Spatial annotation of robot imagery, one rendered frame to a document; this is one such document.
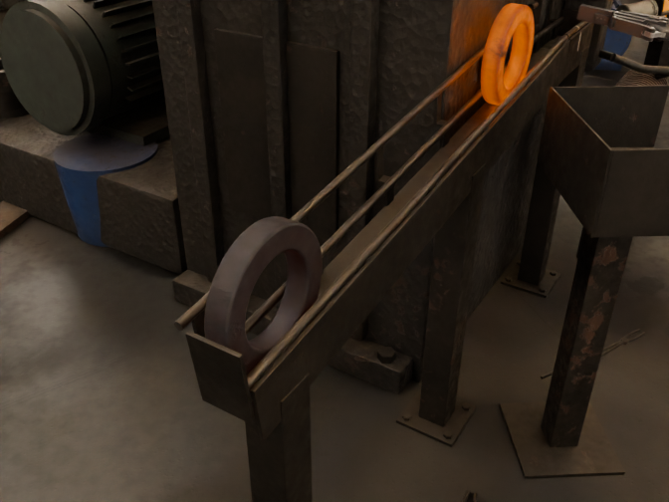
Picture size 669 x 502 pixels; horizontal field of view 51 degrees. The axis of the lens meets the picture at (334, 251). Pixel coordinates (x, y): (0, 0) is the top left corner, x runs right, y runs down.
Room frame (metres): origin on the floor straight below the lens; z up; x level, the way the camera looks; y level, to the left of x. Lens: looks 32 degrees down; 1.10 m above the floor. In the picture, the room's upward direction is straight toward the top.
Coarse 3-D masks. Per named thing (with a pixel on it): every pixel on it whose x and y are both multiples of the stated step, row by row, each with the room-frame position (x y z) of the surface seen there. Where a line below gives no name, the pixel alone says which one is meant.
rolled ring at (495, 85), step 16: (512, 16) 1.26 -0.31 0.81; (528, 16) 1.32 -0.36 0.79; (496, 32) 1.24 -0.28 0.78; (512, 32) 1.25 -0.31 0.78; (528, 32) 1.33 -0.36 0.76; (496, 48) 1.22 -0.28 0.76; (512, 48) 1.36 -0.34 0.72; (528, 48) 1.34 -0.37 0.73; (496, 64) 1.22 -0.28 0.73; (512, 64) 1.35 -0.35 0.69; (528, 64) 1.35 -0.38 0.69; (496, 80) 1.22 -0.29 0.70; (512, 80) 1.32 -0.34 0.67; (496, 96) 1.23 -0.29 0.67
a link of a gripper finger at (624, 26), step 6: (612, 18) 1.49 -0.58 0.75; (618, 18) 1.48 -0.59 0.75; (618, 24) 1.47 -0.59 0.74; (624, 24) 1.47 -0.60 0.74; (630, 24) 1.46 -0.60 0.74; (636, 24) 1.45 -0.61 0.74; (642, 24) 1.45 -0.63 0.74; (618, 30) 1.47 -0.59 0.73; (624, 30) 1.46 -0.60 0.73; (630, 30) 1.45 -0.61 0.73; (636, 30) 1.45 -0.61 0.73; (642, 30) 1.44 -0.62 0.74; (648, 30) 1.42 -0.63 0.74; (654, 30) 1.42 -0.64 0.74; (636, 36) 1.44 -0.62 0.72; (642, 36) 1.43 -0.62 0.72
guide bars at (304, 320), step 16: (544, 64) 1.36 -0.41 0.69; (528, 80) 1.28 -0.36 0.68; (512, 96) 1.21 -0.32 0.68; (496, 112) 1.15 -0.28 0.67; (480, 128) 1.09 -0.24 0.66; (464, 144) 1.04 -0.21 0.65; (448, 160) 0.99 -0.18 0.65; (432, 176) 0.95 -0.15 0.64; (384, 240) 0.83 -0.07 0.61; (368, 256) 0.77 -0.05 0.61; (352, 272) 0.74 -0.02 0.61; (336, 288) 0.71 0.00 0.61; (320, 304) 0.68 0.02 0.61; (304, 320) 0.65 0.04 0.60; (288, 336) 0.62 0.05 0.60; (272, 352) 0.60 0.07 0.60; (256, 368) 0.58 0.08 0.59
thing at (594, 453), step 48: (576, 96) 1.13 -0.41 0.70; (624, 96) 1.14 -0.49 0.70; (576, 144) 0.98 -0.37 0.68; (624, 144) 1.14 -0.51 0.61; (576, 192) 0.95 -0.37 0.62; (624, 192) 0.87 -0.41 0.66; (624, 240) 1.00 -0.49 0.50; (576, 288) 1.04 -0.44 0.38; (576, 336) 1.00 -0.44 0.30; (576, 384) 1.00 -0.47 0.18; (528, 432) 1.04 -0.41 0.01; (576, 432) 1.00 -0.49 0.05
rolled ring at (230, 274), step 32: (256, 224) 0.65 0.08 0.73; (288, 224) 0.66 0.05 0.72; (224, 256) 0.61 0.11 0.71; (256, 256) 0.61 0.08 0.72; (288, 256) 0.70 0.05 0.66; (320, 256) 0.71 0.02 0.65; (224, 288) 0.59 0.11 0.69; (288, 288) 0.70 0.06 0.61; (224, 320) 0.57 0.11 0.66; (288, 320) 0.67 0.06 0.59; (256, 352) 0.60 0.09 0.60
